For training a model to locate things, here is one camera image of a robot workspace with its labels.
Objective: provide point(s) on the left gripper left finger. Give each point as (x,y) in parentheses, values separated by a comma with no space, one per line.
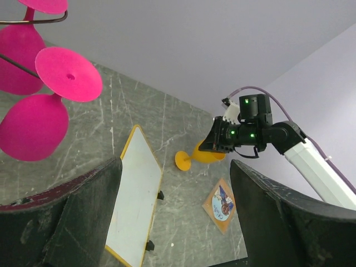
(66,225)

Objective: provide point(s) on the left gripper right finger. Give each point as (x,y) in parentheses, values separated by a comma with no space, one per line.
(283,227)

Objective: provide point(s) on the orange framed whiteboard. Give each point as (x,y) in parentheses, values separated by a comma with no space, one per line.
(136,199)

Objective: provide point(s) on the pink wine glass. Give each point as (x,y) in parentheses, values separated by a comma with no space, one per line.
(35,126)
(22,43)

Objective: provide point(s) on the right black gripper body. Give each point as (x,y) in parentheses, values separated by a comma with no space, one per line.
(226,135)

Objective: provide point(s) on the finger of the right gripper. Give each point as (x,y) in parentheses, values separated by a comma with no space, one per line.
(211,142)

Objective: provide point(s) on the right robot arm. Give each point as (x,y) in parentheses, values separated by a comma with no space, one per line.
(250,123)

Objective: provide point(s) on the black wine glass rack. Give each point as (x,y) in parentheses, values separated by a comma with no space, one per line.
(30,22)

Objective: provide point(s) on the orange wine glass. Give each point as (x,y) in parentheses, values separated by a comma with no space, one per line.
(183,160)

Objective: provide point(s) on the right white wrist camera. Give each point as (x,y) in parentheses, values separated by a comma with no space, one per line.
(232,111)

